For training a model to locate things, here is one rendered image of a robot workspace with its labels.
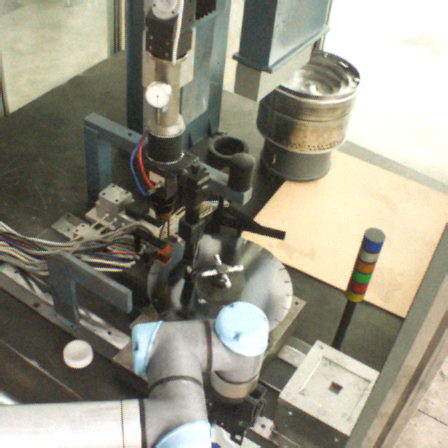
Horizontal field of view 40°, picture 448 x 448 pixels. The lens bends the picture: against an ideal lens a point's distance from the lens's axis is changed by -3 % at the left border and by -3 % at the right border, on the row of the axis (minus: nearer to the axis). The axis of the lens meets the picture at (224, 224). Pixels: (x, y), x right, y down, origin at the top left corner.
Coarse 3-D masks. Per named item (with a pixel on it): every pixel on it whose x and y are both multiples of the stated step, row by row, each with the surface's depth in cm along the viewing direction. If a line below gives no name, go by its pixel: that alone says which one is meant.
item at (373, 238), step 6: (372, 228) 131; (366, 234) 129; (372, 234) 129; (378, 234) 130; (384, 234) 130; (366, 240) 129; (372, 240) 128; (378, 240) 128; (366, 246) 130; (372, 246) 129; (378, 246) 129; (372, 252) 130
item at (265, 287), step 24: (216, 240) 154; (240, 240) 155; (168, 264) 147; (240, 264) 149; (264, 264) 150; (168, 288) 142; (192, 288) 142; (264, 288) 144; (288, 288) 145; (168, 312) 136; (192, 312) 137; (216, 312) 138; (264, 312) 139
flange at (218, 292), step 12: (216, 264) 147; (204, 276) 144; (228, 276) 142; (240, 276) 145; (204, 288) 141; (216, 288) 141; (228, 288) 142; (240, 288) 142; (216, 300) 139; (228, 300) 140
